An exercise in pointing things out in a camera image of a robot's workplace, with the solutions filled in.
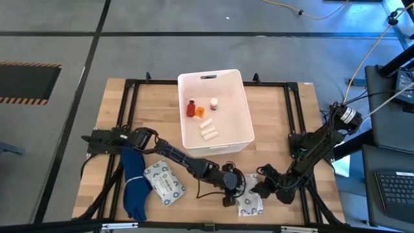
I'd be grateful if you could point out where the orange pill bottle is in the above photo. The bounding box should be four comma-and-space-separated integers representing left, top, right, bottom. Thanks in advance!
192, 106, 206, 122

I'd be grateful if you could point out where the black aluminium table frame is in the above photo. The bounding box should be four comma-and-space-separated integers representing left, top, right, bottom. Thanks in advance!
72, 71, 345, 227

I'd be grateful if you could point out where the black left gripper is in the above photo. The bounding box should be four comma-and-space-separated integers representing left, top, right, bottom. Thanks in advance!
212, 163, 245, 207

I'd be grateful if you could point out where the blue gloves bundle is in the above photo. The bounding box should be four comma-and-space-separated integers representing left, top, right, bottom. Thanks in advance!
120, 147, 153, 222

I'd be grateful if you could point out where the grey side table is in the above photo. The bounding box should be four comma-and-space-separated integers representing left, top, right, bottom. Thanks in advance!
362, 144, 414, 232
364, 64, 414, 155

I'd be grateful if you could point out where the red medicine bottle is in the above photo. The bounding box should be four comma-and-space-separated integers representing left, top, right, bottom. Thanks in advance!
186, 98, 197, 118

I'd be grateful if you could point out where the black electronic device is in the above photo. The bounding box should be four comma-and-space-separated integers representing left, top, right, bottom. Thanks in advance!
395, 69, 414, 106

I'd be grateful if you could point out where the black keyboard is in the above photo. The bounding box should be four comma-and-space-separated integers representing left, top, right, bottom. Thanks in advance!
374, 170, 414, 224

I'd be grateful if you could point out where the black stand pole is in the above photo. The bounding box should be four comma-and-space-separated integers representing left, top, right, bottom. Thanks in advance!
376, 43, 414, 78

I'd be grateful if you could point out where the white cable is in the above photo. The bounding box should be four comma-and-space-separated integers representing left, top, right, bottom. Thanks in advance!
362, 82, 414, 120

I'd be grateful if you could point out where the white blue-print medical packet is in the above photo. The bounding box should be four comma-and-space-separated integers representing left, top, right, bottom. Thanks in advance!
235, 173, 265, 217
143, 159, 187, 206

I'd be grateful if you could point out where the yellow cable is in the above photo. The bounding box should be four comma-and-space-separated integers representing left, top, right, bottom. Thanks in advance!
342, 5, 414, 103
261, 0, 351, 21

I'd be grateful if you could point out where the white perforated plastic basket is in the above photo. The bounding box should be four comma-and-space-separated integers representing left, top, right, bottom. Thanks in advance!
177, 69, 256, 158

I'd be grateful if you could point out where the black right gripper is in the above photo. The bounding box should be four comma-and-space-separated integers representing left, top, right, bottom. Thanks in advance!
250, 176, 297, 205

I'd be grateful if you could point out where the blue floor object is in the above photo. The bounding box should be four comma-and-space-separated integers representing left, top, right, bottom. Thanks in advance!
0, 141, 26, 155

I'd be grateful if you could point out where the black hazard-striped floor mat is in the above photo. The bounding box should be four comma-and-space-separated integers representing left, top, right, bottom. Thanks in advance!
0, 61, 62, 106

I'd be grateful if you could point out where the silver metal bracket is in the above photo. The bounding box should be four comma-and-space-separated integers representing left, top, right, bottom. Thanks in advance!
102, 222, 138, 230
280, 226, 318, 233

